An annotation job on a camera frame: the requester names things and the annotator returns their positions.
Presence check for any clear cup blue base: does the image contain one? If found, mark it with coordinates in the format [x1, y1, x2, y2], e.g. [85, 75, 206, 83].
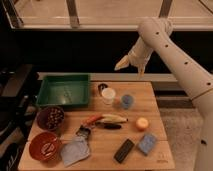
[121, 94, 134, 109]

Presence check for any white plastic cup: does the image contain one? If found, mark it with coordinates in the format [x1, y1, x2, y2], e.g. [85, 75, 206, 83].
[101, 88, 116, 105]

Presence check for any black rectangular block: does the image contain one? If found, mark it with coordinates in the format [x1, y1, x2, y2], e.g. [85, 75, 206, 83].
[114, 139, 134, 163]

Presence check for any purple bowl with nuts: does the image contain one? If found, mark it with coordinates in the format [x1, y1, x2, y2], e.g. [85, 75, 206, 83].
[37, 106, 64, 131]

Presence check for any yellow banana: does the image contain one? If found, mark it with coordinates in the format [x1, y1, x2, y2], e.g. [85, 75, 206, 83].
[101, 114, 128, 123]

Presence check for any red bowl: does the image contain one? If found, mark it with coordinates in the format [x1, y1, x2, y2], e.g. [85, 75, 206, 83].
[29, 132, 61, 162]

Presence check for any grey blue cloth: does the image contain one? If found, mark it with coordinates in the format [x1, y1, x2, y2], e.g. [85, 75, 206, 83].
[60, 136, 90, 167]

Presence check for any blue sponge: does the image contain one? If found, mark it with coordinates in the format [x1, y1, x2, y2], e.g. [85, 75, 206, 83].
[138, 133, 157, 156]

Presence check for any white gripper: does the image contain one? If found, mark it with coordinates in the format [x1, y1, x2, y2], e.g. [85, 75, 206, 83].
[114, 37, 153, 78]

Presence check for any green plastic tray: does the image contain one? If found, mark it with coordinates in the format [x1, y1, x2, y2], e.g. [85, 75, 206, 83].
[36, 74, 90, 107]

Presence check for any metal binder clip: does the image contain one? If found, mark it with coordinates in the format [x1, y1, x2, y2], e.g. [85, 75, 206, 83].
[76, 126, 91, 139]

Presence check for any yellow apple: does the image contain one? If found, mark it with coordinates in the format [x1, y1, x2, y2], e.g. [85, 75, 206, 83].
[135, 117, 149, 131]

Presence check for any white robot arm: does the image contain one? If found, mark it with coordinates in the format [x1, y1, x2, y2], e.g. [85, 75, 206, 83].
[115, 18, 213, 171]

